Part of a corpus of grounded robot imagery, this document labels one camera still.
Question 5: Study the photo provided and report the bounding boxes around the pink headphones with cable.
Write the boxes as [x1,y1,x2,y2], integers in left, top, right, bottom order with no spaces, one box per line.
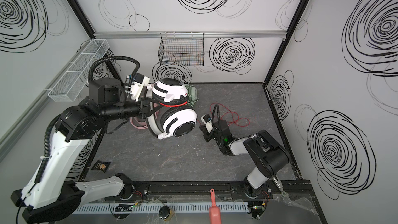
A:
[129,117,148,130]

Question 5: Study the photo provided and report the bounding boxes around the black white headphones red cable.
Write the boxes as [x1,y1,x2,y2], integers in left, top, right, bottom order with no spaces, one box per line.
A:
[146,77,251,141]

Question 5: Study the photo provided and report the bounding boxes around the green headphones with cable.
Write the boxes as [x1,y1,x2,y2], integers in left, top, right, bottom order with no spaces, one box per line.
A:
[186,85,199,107]

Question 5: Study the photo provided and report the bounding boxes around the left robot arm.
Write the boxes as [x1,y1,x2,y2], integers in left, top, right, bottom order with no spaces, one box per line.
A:
[11,56,144,224]

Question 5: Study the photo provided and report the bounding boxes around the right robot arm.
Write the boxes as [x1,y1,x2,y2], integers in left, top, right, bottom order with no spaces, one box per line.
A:
[200,104,291,199]

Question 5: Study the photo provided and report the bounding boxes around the small black packet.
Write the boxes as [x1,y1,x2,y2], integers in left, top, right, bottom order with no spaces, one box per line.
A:
[91,160,111,173]

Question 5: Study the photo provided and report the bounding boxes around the green tongs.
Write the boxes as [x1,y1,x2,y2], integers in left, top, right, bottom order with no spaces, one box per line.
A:
[272,175,289,198]

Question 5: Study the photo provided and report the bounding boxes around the black round knob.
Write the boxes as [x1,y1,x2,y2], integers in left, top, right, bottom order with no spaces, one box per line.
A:
[159,205,174,222]

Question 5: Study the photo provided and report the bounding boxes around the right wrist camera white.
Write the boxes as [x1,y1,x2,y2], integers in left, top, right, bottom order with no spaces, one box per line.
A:
[201,114,213,133]

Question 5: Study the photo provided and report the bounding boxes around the black wire basket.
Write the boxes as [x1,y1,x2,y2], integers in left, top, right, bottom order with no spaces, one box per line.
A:
[158,32,205,66]

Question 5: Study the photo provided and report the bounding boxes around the clear plastic wall shelf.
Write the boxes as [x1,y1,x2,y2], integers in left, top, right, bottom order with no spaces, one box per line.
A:
[48,39,109,102]

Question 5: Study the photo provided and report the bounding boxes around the red dustpan brush handle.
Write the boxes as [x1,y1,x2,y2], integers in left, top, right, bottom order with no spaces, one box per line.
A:
[208,188,222,224]

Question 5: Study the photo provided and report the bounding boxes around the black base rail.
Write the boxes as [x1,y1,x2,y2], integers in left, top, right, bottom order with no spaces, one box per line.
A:
[63,180,315,201]

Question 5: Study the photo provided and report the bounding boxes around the white slotted cable duct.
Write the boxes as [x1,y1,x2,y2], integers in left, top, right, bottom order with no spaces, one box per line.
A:
[73,201,249,215]

